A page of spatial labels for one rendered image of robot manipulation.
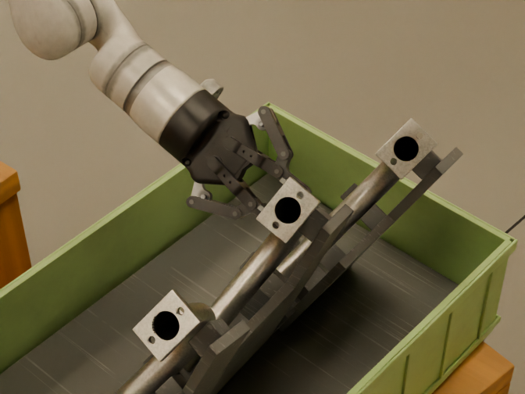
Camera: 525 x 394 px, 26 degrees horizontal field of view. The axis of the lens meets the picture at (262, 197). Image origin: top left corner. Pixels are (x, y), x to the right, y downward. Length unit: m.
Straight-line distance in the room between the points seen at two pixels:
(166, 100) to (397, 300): 0.50
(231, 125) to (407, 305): 0.45
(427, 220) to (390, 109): 1.67
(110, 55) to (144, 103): 0.06
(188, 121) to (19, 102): 2.10
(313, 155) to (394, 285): 0.22
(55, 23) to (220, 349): 0.38
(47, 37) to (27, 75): 2.14
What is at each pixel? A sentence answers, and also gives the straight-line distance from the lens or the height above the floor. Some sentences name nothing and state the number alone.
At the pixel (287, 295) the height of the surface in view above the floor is 1.04.
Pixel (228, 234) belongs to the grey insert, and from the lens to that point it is 1.58.
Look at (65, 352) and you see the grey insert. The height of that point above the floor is 0.85.
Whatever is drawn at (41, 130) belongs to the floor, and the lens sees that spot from 3.13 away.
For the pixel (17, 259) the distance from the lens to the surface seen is 1.82.
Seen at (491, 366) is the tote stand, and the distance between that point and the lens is 1.53.
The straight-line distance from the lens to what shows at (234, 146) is 1.16.
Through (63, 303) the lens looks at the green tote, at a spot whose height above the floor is 0.88.
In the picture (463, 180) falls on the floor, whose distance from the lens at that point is 2.97.
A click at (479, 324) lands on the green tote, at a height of 0.84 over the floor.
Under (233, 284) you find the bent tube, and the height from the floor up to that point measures 1.02.
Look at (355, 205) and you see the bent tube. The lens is 1.37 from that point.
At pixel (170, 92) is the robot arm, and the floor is 1.26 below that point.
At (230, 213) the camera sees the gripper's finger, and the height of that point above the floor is 1.16.
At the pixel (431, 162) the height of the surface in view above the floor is 1.13.
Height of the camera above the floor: 1.97
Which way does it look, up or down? 43 degrees down
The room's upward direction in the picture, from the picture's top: straight up
